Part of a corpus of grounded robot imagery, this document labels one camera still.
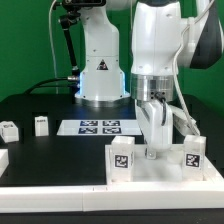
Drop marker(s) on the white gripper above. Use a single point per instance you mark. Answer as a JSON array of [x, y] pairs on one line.
[[156, 122]]

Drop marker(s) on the white square table top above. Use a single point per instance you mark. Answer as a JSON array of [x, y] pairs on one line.
[[167, 167]]

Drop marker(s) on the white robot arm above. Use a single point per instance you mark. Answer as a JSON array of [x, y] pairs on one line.
[[162, 41]]

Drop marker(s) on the white U-shaped obstacle fence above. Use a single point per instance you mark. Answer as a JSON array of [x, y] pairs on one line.
[[117, 196]]

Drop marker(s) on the white marker sheet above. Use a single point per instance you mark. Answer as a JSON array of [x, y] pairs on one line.
[[98, 127]]

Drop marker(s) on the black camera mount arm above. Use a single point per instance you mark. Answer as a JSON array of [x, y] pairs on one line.
[[69, 36]]

